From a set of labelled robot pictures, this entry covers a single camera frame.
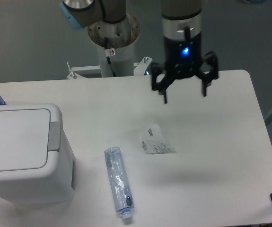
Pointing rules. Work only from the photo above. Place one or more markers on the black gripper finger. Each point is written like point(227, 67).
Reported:
point(160, 80)
point(213, 74)

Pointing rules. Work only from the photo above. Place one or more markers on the crushed clear plastic bottle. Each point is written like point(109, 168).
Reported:
point(119, 183)

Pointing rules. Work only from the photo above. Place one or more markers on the clear plastic wrapper bag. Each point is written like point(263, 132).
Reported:
point(153, 140)

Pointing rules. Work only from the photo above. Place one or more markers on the white plastic trash can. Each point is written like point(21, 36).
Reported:
point(37, 164)

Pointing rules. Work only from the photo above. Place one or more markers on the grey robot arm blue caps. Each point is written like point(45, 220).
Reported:
point(181, 19)

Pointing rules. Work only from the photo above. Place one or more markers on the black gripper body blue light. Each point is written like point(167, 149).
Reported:
point(183, 58)

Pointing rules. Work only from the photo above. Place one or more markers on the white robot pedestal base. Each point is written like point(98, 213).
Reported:
point(115, 45)

